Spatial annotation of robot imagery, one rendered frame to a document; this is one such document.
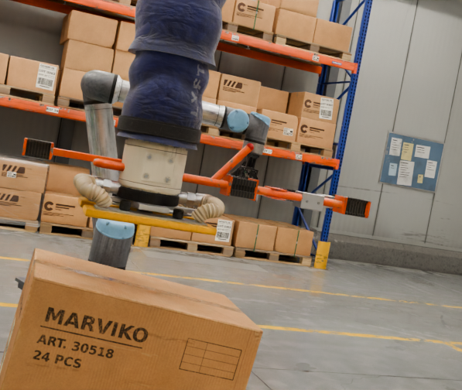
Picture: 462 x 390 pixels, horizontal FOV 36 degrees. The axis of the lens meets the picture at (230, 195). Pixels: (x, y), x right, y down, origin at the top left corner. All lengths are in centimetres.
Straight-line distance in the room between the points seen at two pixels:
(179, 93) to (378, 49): 1051
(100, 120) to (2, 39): 755
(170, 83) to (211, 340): 67
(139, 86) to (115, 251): 103
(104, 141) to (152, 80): 107
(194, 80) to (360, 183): 1035
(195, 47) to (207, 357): 79
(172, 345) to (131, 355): 10
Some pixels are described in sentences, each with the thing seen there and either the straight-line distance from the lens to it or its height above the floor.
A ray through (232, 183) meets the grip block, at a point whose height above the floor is 130.
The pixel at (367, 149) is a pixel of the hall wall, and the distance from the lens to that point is 1214.
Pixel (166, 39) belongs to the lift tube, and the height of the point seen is 163.
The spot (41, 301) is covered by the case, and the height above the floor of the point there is 95.
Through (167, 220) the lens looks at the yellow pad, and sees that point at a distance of 180.
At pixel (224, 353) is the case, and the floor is 87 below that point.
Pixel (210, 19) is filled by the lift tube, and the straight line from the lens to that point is 186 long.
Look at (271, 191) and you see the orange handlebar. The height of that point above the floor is 129.
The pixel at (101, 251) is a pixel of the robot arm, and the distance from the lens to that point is 274.
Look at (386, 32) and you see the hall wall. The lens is 1234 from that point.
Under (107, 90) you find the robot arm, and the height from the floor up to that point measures 154.
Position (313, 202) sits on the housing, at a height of 128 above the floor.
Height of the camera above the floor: 137
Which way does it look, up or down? 3 degrees down
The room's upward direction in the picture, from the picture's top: 10 degrees clockwise
